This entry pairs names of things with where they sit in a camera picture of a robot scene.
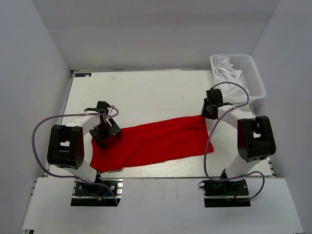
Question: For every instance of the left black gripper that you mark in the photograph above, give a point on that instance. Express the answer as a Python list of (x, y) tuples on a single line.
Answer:
[(94, 133)]

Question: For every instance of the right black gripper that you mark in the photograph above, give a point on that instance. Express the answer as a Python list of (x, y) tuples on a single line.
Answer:
[(205, 114)]

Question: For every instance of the red t shirt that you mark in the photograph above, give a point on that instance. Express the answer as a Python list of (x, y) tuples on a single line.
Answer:
[(153, 143)]

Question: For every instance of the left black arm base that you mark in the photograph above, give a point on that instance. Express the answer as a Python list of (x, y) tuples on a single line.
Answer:
[(107, 195)]

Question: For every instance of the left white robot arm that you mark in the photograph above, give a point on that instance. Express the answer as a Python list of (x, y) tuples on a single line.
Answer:
[(66, 144)]

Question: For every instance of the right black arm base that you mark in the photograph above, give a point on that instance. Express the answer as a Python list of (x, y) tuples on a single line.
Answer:
[(226, 194)]

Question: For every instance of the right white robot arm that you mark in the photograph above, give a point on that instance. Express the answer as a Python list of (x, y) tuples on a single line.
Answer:
[(255, 140)]

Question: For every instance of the white crumpled t shirt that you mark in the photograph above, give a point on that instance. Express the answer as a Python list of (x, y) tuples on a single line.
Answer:
[(224, 71)]

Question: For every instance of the white plastic basket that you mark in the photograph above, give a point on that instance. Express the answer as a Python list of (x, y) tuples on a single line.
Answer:
[(250, 77)]

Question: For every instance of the blue label sticker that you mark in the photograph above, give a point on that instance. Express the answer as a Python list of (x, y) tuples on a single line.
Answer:
[(81, 75)]

